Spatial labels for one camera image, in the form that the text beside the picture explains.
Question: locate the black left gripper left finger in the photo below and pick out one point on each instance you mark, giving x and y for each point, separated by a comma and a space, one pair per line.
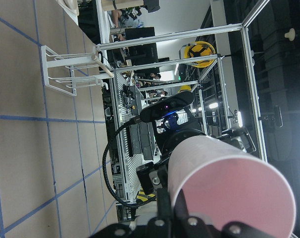
164, 210

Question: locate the pink plastic cup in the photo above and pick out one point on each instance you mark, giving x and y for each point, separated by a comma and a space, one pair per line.
224, 184

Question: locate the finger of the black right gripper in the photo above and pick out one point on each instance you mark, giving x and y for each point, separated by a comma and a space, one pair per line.
152, 176
240, 138

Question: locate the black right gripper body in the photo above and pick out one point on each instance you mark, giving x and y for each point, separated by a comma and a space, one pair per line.
172, 143

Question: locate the white wire cup rack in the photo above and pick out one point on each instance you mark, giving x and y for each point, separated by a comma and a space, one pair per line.
73, 63

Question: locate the yellow hard hat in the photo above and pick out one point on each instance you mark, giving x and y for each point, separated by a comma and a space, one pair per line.
200, 49

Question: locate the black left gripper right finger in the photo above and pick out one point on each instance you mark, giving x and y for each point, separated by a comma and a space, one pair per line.
181, 206

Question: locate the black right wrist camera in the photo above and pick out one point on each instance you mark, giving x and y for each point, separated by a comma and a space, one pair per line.
166, 106

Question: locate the aluminium frame post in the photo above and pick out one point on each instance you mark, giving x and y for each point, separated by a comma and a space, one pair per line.
243, 28

